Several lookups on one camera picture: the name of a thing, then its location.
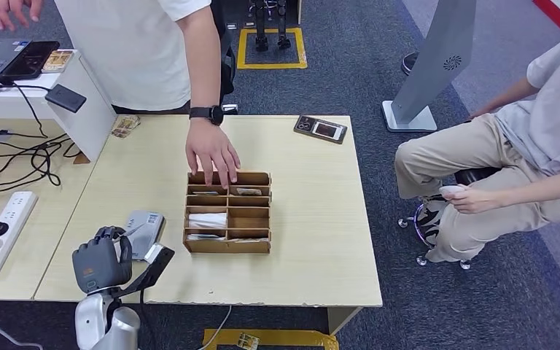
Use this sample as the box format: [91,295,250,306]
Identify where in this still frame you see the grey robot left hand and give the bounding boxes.
[72,225,133,295]

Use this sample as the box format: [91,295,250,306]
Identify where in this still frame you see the person's left hand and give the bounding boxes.
[184,118,241,188]
[440,185,503,215]

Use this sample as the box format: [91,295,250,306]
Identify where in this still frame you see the person's right hand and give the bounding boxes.
[0,0,44,32]

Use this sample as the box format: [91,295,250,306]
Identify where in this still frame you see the card pile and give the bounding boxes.
[111,114,141,139]

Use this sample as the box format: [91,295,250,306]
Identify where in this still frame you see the person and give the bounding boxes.
[0,0,242,188]
[394,26,560,264]

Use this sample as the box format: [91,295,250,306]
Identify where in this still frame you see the white card stack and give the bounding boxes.
[188,212,228,230]

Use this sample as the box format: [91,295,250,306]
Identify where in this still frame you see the yellow card stack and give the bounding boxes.
[42,50,76,74]

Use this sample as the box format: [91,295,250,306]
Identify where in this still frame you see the wooden card organizer box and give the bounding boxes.
[182,170,272,255]

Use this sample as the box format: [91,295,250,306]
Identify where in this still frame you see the black stool chrome base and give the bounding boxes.
[397,166,503,271]

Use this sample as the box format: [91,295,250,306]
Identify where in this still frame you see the black wristwatch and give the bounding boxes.
[189,105,225,127]

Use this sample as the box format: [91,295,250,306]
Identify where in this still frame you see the black office chair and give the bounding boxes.
[209,0,238,116]

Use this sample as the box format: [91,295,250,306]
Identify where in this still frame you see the white power strip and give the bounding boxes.
[0,191,39,281]

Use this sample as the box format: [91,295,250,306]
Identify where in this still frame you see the small black box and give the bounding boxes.
[44,84,88,114]

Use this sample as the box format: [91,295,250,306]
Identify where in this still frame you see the yellow floor tape square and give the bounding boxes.
[236,27,308,71]

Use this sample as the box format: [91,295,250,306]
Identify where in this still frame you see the black smartphone with case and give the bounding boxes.
[293,114,348,145]

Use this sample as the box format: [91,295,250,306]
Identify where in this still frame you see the white black humanoid robot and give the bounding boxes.
[248,0,293,53]

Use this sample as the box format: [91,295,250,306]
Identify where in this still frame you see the grey kiosk stand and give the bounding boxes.
[381,0,478,133]

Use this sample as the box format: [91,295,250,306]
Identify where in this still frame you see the black shoe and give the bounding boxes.
[400,51,420,77]

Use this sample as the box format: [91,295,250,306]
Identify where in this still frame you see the beige table leg panel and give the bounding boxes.
[327,306,364,336]

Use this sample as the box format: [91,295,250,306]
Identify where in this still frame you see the yellow floor tape strip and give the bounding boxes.
[202,328,340,350]

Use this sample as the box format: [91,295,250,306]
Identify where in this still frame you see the black charging cable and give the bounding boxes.
[0,79,52,139]

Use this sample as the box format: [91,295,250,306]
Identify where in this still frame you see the tangled black cables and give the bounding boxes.
[0,130,83,243]

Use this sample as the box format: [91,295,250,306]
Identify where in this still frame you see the thin white cable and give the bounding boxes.
[198,305,233,350]

